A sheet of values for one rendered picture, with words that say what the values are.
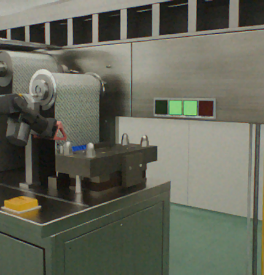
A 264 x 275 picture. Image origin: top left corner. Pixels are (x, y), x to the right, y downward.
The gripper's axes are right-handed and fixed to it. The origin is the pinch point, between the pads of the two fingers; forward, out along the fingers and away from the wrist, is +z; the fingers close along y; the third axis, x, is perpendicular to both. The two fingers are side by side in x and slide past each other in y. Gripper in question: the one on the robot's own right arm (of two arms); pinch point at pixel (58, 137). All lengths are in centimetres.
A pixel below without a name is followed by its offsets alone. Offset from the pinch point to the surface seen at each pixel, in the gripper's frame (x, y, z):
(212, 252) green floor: -5, -19, 210
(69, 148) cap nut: -4.2, 8.1, -1.1
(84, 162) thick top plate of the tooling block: -8.2, 17.3, -1.5
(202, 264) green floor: -17, -15, 188
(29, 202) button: -26.2, 13.1, -13.6
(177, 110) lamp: 23.2, 30.9, 21.7
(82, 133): 6.4, 0.1, 10.6
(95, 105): 19.3, 0.1, 11.9
